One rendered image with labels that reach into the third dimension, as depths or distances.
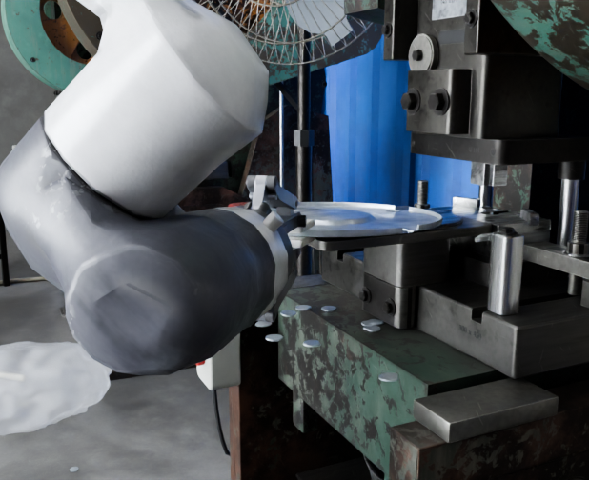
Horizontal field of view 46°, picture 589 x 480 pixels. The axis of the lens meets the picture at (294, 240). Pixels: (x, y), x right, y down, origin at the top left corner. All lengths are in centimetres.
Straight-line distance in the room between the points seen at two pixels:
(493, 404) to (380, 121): 267
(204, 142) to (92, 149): 6
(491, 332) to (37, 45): 326
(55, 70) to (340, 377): 308
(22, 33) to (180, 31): 343
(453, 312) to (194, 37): 56
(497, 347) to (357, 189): 278
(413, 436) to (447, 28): 52
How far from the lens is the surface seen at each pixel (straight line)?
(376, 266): 92
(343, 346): 91
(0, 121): 736
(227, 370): 110
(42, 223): 41
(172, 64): 38
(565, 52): 62
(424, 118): 93
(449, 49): 94
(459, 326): 85
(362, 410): 89
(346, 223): 80
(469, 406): 73
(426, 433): 72
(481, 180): 98
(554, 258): 90
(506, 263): 79
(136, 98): 39
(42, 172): 41
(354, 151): 354
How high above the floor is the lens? 95
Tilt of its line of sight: 12 degrees down
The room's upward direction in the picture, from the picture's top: straight up
